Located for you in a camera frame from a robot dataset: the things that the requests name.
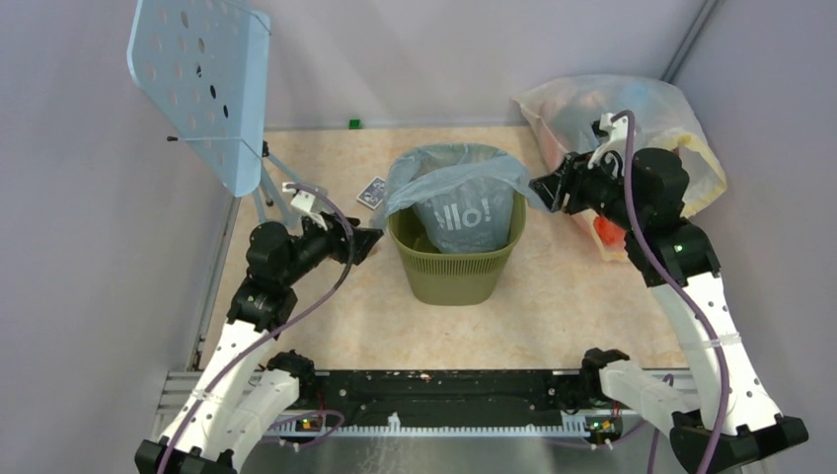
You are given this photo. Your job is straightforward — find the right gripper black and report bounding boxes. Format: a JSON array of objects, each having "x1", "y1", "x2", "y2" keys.
[{"x1": 529, "y1": 143, "x2": 645, "y2": 232}]

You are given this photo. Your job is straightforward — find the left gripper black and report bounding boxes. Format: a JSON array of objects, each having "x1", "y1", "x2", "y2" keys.
[{"x1": 280, "y1": 210, "x2": 383, "y2": 286}]

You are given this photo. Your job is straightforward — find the green mesh trash bin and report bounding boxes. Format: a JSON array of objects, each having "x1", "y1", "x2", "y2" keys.
[{"x1": 387, "y1": 194, "x2": 526, "y2": 306}]

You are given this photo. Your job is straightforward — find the blue plastic trash bag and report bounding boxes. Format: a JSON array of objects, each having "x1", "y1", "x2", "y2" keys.
[{"x1": 371, "y1": 143, "x2": 547, "y2": 254}]

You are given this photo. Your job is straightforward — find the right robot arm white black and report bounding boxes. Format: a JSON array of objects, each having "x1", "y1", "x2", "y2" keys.
[{"x1": 529, "y1": 148, "x2": 809, "y2": 473}]

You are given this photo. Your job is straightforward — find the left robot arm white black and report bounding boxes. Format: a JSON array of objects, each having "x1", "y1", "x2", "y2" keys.
[{"x1": 134, "y1": 212, "x2": 384, "y2": 473}]

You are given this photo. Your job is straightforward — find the large translucent bag of trash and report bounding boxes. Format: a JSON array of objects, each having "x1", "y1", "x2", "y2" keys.
[{"x1": 512, "y1": 74, "x2": 728, "y2": 263}]

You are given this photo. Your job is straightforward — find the blue playing card box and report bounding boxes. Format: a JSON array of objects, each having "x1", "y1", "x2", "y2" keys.
[{"x1": 356, "y1": 177, "x2": 386, "y2": 210}]

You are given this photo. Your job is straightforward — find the light blue music stand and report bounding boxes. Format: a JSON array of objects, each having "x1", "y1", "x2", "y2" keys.
[{"x1": 126, "y1": 0, "x2": 300, "y2": 228}]

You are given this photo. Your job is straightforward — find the white toothed rack strip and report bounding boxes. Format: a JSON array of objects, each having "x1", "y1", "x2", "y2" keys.
[{"x1": 261, "y1": 413, "x2": 590, "y2": 439}]

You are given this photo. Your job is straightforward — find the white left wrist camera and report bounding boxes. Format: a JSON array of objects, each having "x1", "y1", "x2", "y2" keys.
[{"x1": 281, "y1": 182, "x2": 328, "y2": 230}]

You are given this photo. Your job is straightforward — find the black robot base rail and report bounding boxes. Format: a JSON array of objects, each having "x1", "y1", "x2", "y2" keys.
[{"x1": 297, "y1": 369, "x2": 646, "y2": 430}]

